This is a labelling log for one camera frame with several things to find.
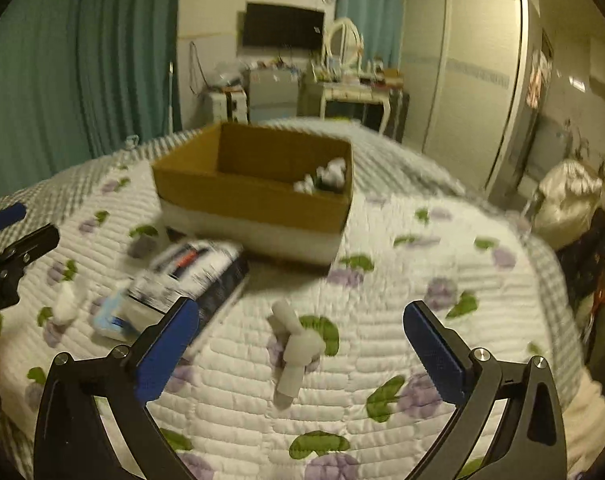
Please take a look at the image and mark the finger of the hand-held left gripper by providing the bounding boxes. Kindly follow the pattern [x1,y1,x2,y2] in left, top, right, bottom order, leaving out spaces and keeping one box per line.
[0,202,27,234]
[0,223,60,281]

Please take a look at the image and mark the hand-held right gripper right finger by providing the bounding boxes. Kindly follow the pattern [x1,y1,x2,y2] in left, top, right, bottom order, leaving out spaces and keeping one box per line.
[403,300,568,480]

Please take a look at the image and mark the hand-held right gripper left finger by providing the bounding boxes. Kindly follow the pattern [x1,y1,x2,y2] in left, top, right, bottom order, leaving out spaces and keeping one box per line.
[34,296,200,480]

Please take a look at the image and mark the cardboard box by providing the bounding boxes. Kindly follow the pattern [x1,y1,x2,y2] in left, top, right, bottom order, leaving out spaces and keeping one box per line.
[152,121,354,267]

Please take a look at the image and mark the white soft items in box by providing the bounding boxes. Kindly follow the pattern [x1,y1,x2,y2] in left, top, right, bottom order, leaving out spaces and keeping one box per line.
[293,156,348,195]

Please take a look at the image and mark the light blue packet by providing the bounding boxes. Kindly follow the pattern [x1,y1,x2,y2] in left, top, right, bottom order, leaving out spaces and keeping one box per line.
[92,294,148,345]

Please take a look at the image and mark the black and white packet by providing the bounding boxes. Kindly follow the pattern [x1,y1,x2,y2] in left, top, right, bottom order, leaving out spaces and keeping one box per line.
[130,239,250,333]

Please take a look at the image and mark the floral quilted bedspread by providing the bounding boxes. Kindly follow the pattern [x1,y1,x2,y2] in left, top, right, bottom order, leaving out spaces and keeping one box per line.
[0,116,590,480]

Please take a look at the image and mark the teal curtain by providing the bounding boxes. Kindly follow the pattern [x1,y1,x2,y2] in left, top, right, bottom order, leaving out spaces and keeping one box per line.
[0,0,183,201]

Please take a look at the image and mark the white stuffed bag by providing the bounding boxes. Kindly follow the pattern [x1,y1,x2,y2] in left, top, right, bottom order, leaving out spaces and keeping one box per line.
[532,158,605,252]

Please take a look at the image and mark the white small cabinet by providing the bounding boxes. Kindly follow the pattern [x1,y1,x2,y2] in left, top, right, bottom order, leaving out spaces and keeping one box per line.
[204,88,250,125]

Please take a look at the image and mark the white dressing table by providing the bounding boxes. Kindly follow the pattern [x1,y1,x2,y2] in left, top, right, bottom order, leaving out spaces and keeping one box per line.
[302,68,408,133]

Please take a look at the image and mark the white sliding wardrobe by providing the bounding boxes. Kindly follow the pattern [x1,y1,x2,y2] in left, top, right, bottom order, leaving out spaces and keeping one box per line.
[401,0,543,196]

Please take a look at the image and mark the white vanity mirror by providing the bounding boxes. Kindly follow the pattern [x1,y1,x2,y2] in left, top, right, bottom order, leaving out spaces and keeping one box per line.
[322,18,365,75]

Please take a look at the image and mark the black wall television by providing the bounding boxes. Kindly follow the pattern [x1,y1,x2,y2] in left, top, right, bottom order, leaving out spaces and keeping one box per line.
[243,2,326,54]

